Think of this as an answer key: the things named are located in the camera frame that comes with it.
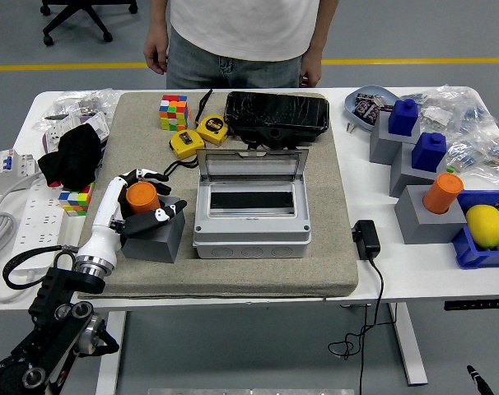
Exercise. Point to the person's left hand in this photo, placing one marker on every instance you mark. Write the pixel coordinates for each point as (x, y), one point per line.
(311, 68)

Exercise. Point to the person's right hand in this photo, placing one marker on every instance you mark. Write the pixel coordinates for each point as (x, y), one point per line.
(157, 55)

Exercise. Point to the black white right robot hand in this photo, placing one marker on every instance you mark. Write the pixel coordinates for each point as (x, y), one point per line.
(478, 378)

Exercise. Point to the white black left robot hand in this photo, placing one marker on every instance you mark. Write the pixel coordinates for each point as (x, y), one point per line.
(103, 222)

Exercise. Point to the orange cylinder battery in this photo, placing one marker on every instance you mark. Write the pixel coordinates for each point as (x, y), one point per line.
(443, 193)
(142, 199)

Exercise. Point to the grey electrical box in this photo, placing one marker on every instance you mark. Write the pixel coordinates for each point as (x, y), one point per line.
(249, 243)

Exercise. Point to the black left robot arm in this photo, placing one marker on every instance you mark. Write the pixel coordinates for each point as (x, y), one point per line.
(64, 284)

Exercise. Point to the person's left forearm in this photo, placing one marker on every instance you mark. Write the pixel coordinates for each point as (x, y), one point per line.
(323, 24)

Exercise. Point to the person's right forearm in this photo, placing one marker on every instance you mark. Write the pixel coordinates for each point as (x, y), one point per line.
(159, 20)

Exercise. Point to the small colourful puzzle cube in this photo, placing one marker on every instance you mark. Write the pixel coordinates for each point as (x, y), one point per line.
(76, 199)

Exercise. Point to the black glossy case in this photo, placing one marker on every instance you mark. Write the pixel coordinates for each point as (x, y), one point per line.
(274, 111)

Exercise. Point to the large colourful puzzle cube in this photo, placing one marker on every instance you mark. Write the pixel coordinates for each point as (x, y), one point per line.
(174, 112)

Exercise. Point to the blue-grey dish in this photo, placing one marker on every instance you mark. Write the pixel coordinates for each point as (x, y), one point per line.
(352, 111)

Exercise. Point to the grey block with round hole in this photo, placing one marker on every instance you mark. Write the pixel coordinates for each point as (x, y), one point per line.
(422, 230)
(159, 247)

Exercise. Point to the white power strip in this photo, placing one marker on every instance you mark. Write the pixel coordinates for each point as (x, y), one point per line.
(37, 222)

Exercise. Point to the dark wrapped packets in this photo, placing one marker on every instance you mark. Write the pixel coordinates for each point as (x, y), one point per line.
(367, 108)

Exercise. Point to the small metal pins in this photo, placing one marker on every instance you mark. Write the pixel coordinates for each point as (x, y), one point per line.
(351, 126)

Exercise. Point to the white table leg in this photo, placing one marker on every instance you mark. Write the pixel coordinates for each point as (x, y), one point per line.
(410, 354)
(109, 374)

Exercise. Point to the black cloth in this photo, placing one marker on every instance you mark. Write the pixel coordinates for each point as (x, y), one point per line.
(72, 156)

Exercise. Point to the black table control panel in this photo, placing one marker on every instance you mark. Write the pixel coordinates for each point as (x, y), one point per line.
(476, 305)

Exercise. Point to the person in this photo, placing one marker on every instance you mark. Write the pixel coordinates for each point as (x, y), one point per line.
(241, 29)

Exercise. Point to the yellow tape measure, black face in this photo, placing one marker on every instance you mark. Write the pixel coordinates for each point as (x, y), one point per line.
(211, 128)

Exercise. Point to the black office chair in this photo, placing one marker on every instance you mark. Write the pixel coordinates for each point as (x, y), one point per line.
(74, 14)

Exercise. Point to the yellow tape measure, small label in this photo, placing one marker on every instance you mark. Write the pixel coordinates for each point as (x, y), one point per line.
(185, 144)

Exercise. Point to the clear bag of parts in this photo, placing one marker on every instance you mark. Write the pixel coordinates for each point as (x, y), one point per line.
(68, 100)
(459, 103)
(480, 156)

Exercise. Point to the white socket plate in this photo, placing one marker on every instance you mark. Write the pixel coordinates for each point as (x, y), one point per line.
(56, 133)

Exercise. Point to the blue plastic block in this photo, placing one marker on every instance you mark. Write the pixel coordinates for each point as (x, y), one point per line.
(428, 154)
(402, 119)

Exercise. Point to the plain grey block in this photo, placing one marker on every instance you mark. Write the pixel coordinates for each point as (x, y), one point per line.
(402, 181)
(383, 148)

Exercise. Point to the white circuit breaker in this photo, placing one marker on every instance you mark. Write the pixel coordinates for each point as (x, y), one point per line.
(6, 168)

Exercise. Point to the blue storage bin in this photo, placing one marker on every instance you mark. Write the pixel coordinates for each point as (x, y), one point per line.
(469, 255)

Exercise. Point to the yellow lemon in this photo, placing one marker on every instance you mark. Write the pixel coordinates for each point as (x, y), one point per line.
(485, 226)

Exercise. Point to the small green part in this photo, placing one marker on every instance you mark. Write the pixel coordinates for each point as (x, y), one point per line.
(450, 168)

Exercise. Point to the black power adapter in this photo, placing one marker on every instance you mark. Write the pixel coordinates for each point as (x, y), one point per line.
(367, 240)

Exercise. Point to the grey-brown mat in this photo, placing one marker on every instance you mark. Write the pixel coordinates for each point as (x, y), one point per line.
(274, 275)

